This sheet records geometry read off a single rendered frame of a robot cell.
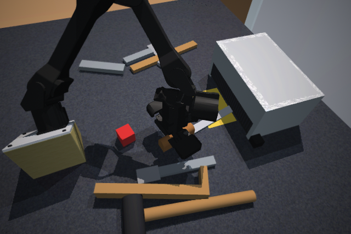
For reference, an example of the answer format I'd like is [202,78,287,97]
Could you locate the red cube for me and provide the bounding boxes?
[116,124,136,146]

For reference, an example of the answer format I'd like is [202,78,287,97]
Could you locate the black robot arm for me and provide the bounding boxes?
[20,0,219,135]

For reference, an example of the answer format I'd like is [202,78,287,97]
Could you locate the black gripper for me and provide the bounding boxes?
[146,101,202,159]

